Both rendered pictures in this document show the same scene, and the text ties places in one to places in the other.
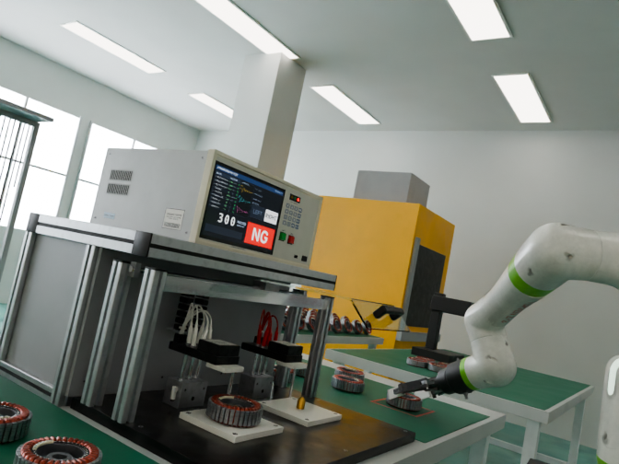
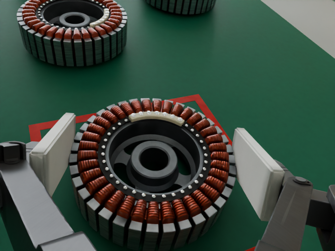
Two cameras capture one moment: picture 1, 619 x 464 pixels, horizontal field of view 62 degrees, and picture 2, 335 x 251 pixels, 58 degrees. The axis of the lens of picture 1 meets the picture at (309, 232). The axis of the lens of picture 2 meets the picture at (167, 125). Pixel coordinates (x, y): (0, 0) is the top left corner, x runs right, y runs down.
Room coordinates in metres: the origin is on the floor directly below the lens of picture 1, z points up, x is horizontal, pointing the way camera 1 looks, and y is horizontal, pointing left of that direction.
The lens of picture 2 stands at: (1.58, -0.46, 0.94)
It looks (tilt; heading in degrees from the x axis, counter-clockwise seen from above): 46 degrees down; 25
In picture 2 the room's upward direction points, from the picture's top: 10 degrees clockwise
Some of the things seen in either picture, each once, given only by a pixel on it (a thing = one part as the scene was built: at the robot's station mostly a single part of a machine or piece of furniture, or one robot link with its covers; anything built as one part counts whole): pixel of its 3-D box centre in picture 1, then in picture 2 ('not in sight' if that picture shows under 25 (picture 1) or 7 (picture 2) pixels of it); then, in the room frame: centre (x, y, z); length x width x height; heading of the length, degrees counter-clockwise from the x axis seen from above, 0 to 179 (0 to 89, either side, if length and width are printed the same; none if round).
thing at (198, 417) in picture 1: (232, 422); not in sight; (1.08, 0.08, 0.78); 0.15 x 0.15 x 0.01; 55
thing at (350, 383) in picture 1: (347, 383); (75, 25); (1.80, -0.23, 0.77); 0.11 x 0.11 x 0.04
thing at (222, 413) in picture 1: (234, 410); not in sight; (1.08, 0.08, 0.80); 0.11 x 0.11 x 0.04
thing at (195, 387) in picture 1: (185, 391); not in sight; (1.16, 0.20, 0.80); 0.07 x 0.05 x 0.06; 145
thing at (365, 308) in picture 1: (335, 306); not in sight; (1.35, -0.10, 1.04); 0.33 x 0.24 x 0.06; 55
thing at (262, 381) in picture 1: (255, 385); not in sight; (1.36, 0.06, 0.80); 0.07 x 0.05 x 0.06; 145
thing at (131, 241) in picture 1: (199, 255); not in sight; (1.36, 0.27, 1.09); 0.68 x 0.44 x 0.05; 145
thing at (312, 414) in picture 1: (299, 411); not in sight; (1.28, -0.06, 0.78); 0.15 x 0.15 x 0.01; 55
